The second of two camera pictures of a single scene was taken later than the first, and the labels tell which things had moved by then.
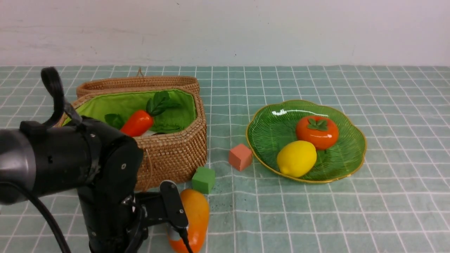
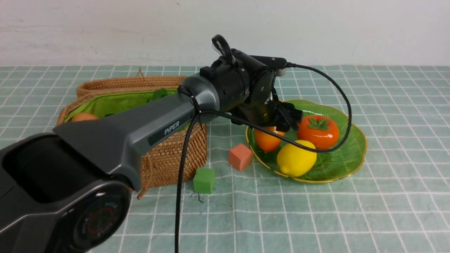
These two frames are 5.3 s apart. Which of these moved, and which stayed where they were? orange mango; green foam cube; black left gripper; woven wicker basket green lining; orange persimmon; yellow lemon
Moved: orange mango; black left gripper
Stayed: orange persimmon; green foam cube; yellow lemon; woven wicker basket green lining
